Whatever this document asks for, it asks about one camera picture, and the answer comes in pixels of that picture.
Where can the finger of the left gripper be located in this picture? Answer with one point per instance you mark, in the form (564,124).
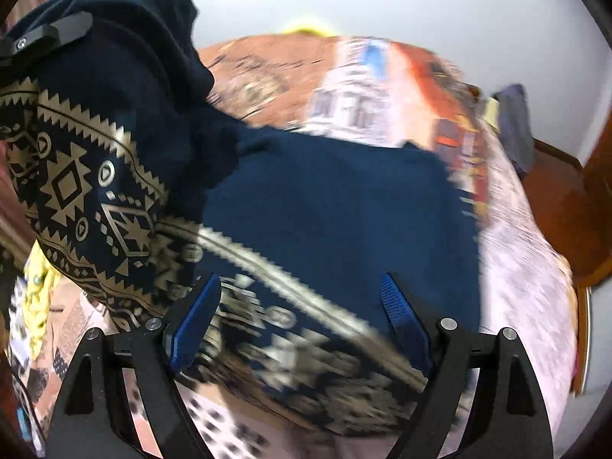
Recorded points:
(46,38)

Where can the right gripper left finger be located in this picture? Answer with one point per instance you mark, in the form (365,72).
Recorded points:
(92,417)

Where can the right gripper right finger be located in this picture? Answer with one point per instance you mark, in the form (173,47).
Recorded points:
(507,418)

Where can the navy patterned hooded jacket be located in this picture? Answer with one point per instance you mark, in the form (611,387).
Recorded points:
(134,185)

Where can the yellow garment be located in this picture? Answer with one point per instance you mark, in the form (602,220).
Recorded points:
(41,278)

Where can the grey blue backpack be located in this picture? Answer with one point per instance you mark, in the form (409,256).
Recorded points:
(515,128)

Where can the newspaper print bed cover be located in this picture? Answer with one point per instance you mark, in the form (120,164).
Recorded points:
(321,85)

